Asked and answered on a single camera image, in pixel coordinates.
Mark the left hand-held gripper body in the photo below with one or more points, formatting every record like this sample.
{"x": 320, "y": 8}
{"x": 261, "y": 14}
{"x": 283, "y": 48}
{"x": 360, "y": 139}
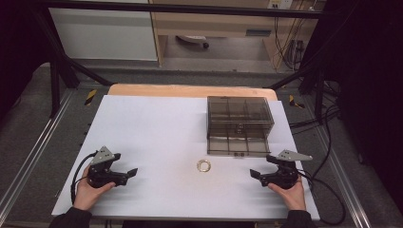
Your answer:
{"x": 100, "y": 177}

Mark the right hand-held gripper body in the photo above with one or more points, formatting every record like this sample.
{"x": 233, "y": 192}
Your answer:
{"x": 285, "y": 175}

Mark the smoky clear plastic drawer box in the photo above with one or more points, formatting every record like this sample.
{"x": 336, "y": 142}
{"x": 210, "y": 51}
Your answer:
{"x": 239, "y": 117}

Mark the person's right hand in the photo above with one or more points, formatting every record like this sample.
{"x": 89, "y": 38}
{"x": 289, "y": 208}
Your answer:
{"x": 293, "y": 196}

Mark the person's left hand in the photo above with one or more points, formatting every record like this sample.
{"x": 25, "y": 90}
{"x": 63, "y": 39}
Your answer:
{"x": 87, "y": 196}

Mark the white board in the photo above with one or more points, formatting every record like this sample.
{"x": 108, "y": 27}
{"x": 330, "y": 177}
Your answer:
{"x": 152, "y": 133}

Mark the yellow black tape strip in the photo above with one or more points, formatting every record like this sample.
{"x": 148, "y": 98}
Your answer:
{"x": 90, "y": 97}
{"x": 295, "y": 103}

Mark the wooden table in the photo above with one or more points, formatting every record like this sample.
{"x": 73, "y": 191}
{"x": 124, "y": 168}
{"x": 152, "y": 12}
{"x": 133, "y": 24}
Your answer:
{"x": 177, "y": 91}

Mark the black curtain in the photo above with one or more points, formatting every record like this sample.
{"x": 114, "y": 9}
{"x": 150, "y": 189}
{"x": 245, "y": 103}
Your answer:
{"x": 370, "y": 95}
{"x": 19, "y": 47}

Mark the white cabinet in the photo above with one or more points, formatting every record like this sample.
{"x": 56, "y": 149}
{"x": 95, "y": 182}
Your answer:
{"x": 104, "y": 34}

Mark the office chair base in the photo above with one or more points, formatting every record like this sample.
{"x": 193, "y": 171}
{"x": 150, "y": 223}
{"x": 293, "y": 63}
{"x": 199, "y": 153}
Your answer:
{"x": 191, "y": 39}

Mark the light wooden desk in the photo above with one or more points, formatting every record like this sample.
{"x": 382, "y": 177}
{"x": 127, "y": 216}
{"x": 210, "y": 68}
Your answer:
{"x": 215, "y": 23}

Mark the white power strip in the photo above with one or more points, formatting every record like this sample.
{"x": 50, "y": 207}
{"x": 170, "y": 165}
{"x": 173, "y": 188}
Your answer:
{"x": 280, "y": 3}

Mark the aluminium rail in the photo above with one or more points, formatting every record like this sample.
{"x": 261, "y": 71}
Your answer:
{"x": 34, "y": 148}
{"x": 343, "y": 177}

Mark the black metal frame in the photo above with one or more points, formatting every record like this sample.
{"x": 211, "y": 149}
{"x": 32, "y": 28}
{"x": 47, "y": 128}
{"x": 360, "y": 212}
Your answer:
{"x": 190, "y": 8}

